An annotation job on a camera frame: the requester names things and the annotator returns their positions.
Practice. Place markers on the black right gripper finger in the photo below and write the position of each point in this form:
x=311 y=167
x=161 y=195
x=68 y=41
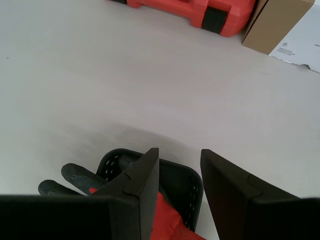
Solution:
x=75 y=217
x=262 y=217

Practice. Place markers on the brown cardboard box white label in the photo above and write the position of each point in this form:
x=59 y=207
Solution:
x=270 y=25

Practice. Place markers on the red grey work glove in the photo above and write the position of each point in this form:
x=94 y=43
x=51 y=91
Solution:
x=75 y=175

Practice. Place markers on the black perforated plastic basket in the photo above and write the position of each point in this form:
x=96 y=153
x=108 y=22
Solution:
x=180 y=180

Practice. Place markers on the red plastic tool case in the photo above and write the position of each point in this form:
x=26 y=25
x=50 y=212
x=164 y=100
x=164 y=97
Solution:
x=190 y=12

